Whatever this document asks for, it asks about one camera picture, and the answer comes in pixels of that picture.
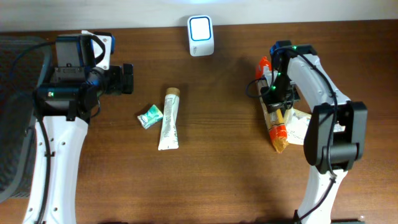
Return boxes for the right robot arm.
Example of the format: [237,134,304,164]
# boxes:
[257,40,368,223]

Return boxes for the white barcode scanner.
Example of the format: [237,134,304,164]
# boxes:
[187,15,215,57]

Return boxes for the grey plastic mesh basket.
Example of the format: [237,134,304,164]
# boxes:
[1,35,52,202]

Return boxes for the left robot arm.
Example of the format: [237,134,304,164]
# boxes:
[23,30,134,223]

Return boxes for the yellow snack bag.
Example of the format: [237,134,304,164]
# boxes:
[284,108,311,146]

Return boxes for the orange spaghetti packet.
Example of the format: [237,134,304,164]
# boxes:
[255,56,289,154]

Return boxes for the left black cable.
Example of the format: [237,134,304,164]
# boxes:
[7,40,57,224]

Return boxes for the right black cable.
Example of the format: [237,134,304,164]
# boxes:
[245,46,340,222]

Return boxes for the black cable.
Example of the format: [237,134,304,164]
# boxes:
[245,46,340,222]
[7,40,57,224]

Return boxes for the small teal tissue pack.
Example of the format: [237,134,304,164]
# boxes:
[137,105,163,129]

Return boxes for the white tube with tan cap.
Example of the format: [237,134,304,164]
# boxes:
[158,87,180,151]

